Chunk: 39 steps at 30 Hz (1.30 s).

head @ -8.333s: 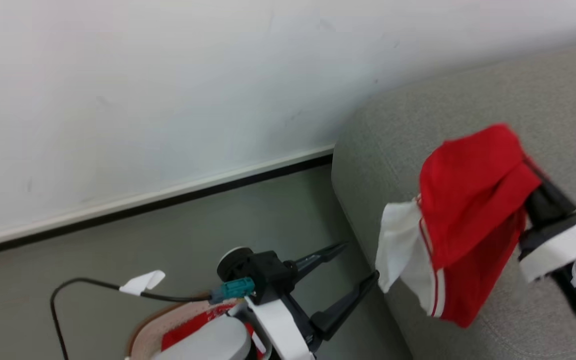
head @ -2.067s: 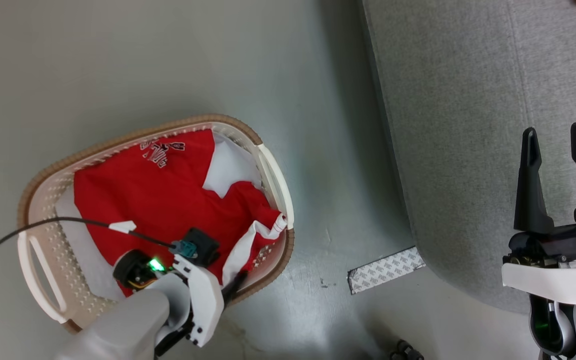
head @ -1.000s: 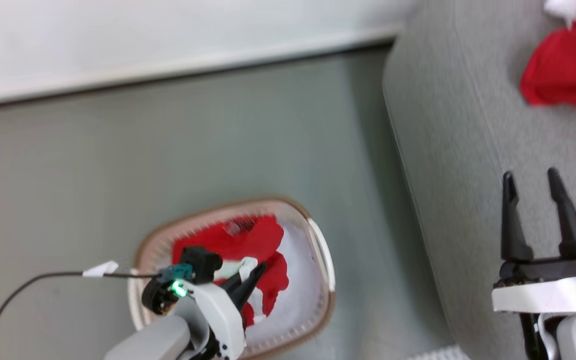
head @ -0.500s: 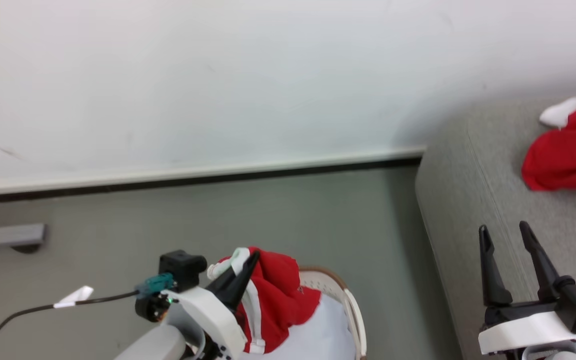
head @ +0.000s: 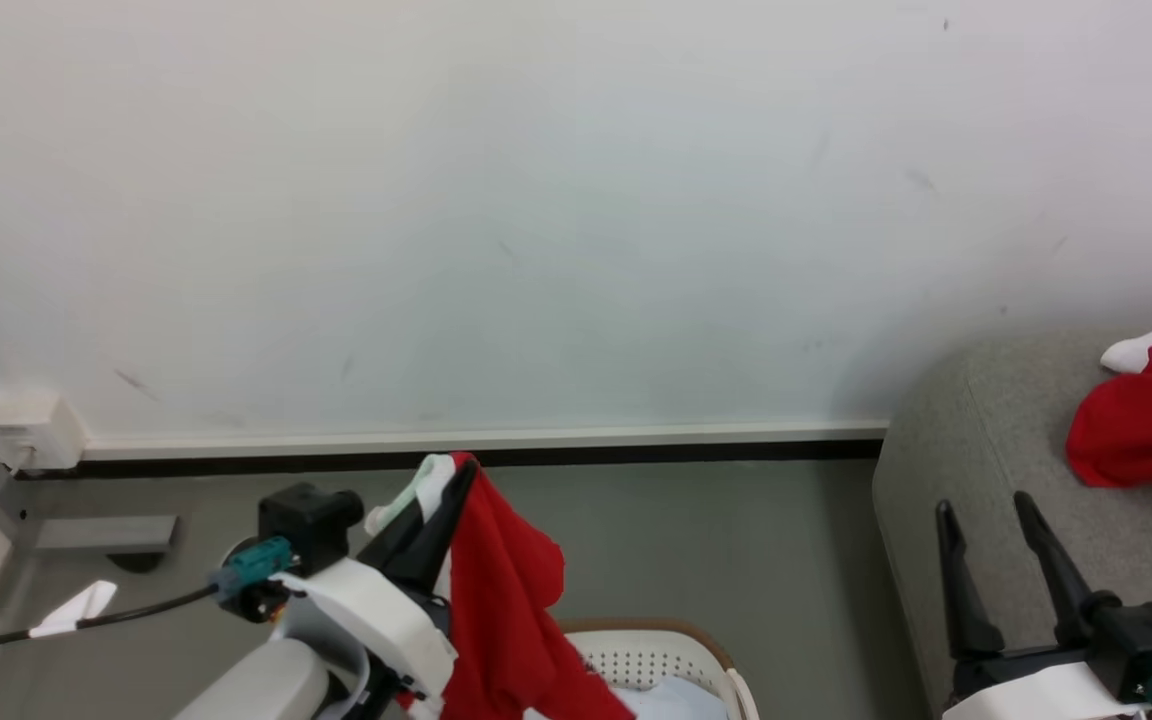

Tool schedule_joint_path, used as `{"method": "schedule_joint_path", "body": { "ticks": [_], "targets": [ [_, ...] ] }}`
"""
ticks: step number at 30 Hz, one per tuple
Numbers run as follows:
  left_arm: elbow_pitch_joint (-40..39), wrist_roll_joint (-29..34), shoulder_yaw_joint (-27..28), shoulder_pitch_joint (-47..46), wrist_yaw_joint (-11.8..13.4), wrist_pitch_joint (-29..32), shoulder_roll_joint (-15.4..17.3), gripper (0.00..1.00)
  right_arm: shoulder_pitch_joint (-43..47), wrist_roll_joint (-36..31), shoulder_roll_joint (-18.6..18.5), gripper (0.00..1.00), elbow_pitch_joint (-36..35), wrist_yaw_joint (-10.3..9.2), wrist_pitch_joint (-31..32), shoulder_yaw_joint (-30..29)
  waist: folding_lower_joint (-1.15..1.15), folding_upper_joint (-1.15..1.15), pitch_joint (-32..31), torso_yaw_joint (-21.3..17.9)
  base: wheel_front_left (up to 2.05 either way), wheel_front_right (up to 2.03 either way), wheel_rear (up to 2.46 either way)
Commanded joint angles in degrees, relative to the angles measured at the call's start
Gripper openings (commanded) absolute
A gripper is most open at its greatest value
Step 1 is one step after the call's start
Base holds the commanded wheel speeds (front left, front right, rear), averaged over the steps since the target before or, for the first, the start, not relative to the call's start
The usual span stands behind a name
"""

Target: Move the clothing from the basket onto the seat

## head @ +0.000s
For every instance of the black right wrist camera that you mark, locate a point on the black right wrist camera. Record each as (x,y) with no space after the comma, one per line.
(1141,640)

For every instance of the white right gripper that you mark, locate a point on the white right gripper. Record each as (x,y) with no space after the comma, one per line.
(1036,695)

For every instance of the red garment white trim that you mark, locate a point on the red garment white trim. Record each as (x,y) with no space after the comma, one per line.
(506,600)

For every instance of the white wall socket box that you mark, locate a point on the white wall socket box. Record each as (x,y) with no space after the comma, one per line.
(31,430)

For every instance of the red garment white stripes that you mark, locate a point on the red garment white stripes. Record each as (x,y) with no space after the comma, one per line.
(1151,420)

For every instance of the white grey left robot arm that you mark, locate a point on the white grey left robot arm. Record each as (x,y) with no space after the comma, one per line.
(266,685)

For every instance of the white and black baseboard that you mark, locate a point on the white and black baseboard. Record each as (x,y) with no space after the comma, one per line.
(536,448)

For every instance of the white laundry basket brown rim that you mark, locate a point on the white laundry basket brown rim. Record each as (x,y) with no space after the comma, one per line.
(666,655)

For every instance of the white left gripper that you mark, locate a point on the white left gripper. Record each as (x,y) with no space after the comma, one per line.
(376,605)

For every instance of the grey fabric sofa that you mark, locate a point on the grey fabric sofa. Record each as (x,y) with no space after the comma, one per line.
(986,450)

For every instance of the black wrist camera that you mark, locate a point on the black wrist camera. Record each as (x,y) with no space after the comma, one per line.
(306,520)
(1141,640)

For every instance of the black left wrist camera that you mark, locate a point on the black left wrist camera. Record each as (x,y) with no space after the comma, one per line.
(306,520)

